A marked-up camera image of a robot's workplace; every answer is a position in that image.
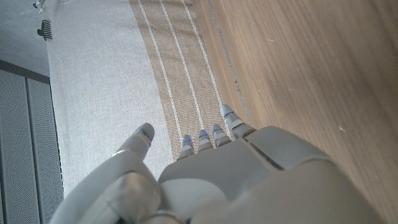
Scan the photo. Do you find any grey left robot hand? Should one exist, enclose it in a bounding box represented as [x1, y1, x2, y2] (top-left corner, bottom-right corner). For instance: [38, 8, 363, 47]
[49, 104, 388, 224]

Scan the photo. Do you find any beige striped backdrop cloth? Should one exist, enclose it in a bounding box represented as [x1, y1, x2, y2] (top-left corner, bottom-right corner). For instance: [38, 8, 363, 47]
[46, 0, 253, 197]

